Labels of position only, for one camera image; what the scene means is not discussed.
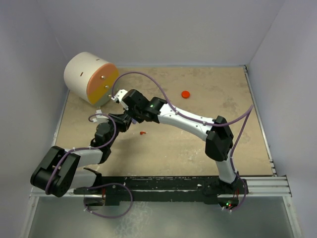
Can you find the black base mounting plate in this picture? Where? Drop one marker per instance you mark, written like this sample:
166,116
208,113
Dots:
209,190

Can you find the round white drawer cabinet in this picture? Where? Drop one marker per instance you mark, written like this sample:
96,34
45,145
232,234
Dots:
90,77

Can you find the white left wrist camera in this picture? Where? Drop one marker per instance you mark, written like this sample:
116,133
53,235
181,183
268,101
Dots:
98,117

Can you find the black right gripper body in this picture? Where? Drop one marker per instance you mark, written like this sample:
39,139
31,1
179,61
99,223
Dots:
137,114

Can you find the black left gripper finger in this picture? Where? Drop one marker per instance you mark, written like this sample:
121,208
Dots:
119,116
123,125

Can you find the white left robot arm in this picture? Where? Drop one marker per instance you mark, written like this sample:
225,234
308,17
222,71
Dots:
56,173

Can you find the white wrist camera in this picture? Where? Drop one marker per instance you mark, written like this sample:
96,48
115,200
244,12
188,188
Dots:
117,98
98,117

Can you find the aluminium rail right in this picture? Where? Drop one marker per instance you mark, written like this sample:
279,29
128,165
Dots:
268,186

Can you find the orange round cap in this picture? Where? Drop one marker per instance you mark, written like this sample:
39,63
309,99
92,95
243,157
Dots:
185,94

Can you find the aluminium rail left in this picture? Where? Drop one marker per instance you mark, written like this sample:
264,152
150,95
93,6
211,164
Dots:
36,192

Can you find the aluminium rail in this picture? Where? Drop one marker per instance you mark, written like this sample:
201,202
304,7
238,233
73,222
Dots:
268,186
36,192

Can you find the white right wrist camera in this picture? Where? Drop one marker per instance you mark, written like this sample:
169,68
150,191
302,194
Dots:
117,98

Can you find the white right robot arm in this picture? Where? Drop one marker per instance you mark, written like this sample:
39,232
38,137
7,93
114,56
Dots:
218,140

